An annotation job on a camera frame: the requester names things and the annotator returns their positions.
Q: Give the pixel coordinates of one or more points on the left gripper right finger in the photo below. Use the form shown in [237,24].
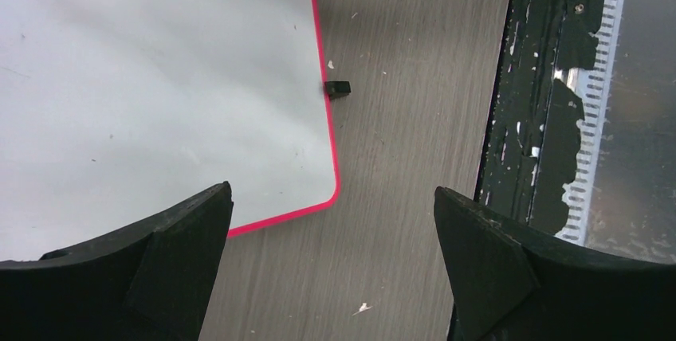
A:
[513,282]

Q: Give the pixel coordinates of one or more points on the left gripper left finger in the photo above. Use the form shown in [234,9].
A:
[150,280]

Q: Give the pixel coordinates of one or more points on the whiteboard with red frame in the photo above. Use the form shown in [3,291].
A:
[114,110]

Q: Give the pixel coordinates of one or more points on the left black whiteboard foot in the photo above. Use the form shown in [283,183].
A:
[336,89]

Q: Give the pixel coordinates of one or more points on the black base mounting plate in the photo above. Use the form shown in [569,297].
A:
[531,139]

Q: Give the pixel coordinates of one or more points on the slotted grey cable duct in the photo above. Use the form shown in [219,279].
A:
[593,88]

